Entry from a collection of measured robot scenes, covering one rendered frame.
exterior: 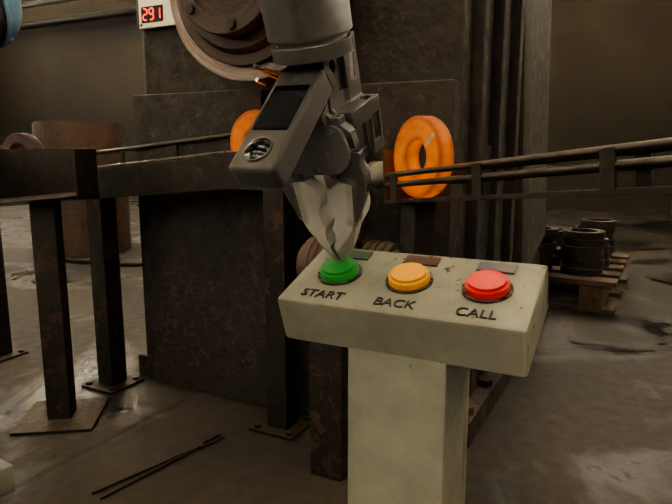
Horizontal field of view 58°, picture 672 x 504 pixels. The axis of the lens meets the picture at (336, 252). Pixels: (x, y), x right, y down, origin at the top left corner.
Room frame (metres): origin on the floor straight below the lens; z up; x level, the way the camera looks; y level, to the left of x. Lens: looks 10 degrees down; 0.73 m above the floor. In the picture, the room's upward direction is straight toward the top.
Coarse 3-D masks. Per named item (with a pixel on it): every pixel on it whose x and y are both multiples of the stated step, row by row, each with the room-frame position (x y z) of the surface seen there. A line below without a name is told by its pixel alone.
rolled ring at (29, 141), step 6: (12, 138) 1.95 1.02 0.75; (18, 138) 1.93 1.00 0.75; (24, 138) 1.92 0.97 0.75; (30, 138) 1.92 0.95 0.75; (36, 138) 1.94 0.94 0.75; (6, 144) 1.96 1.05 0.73; (12, 144) 1.95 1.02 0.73; (18, 144) 1.96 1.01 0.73; (24, 144) 1.92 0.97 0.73; (30, 144) 1.91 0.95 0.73; (36, 144) 1.91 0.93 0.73
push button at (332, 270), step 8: (328, 264) 0.60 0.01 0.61; (336, 264) 0.60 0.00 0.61; (344, 264) 0.60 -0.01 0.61; (352, 264) 0.60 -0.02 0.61; (320, 272) 0.60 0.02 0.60; (328, 272) 0.59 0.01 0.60; (336, 272) 0.59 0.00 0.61; (344, 272) 0.59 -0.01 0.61; (352, 272) 0.59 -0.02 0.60; (328, 280) 0.59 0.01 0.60; (336, 280) 0.58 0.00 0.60; (344, 280) 0.58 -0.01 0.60
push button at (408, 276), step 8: (400, 264) 0.58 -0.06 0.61; (408, 264) 0.58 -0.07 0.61; (416, 264) 0.58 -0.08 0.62; (392, 272) 0.57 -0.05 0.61; (400, 272) 0.57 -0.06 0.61; (408, 272) 0.56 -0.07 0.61; (416, 272) 0.56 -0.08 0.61; (424, 272) 0.56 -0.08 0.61; (392, 280) 0.56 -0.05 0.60; (400, 280) 0.55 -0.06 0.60; (408, 280) 0.55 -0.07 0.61; (416, 280) 0.55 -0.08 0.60; (424, 280) 0.55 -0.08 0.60; (400, 288) 0.55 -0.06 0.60; (408, 288) 0.55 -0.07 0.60; (416, 288) 0.55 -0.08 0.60
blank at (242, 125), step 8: (248, 112) 1.54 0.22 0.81; (256, 112) 1.53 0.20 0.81; (240, 120) 1.55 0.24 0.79; (248, 120) 1.54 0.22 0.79; (232, 128) 1.56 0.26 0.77; (240, 128) 1.55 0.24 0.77; (248, 128) 1.54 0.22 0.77; (232, 136) 1.56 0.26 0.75; (240, 136) 1.55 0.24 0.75; (232, 144) 1.56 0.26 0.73; (240, 144) 1.55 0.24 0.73
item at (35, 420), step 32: (0, 160) 1.63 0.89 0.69; (32, 160) 1.64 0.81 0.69; (64, 160) 1.65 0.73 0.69; (96, 160) 1.66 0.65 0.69; (0, 192) 1.63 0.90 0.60; (32, 192) 1.64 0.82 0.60; (64, 192) 1.65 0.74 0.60; (96, 192) 1.64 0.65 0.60; (32, 224) 1.51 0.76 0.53; (64, 256) 1.57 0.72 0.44; (64, 288) 1.55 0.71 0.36; (64, 320) 1.53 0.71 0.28; (64, 352) 1.52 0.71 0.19; (64, 384) 1.52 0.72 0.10; (32, 416) 1.53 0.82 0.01; (64, 416) 1.52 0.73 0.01; (96, 416) 1.53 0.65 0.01
